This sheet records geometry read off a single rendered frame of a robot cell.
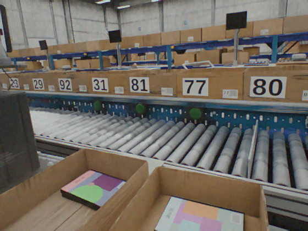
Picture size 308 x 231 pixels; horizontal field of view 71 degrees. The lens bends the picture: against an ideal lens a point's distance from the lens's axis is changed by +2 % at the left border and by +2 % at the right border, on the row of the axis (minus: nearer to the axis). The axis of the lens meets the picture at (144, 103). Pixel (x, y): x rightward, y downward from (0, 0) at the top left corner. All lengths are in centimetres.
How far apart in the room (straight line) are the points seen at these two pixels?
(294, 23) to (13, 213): 570
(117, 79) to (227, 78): 78
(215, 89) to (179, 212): 87
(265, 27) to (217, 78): 455
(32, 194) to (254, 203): 62
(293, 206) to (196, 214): 34
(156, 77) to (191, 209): 100
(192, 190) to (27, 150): 63
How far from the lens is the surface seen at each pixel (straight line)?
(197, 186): 67
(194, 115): 133
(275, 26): 582
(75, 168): 86
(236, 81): 132
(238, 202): 68
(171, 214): 62
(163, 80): 145
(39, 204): 80
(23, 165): 97
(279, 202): 85
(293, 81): 131
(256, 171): 90
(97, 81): 177
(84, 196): 72
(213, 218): 62
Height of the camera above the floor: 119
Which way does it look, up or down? 13 degrees down
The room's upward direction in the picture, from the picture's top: 4 degrees counter-clockwise
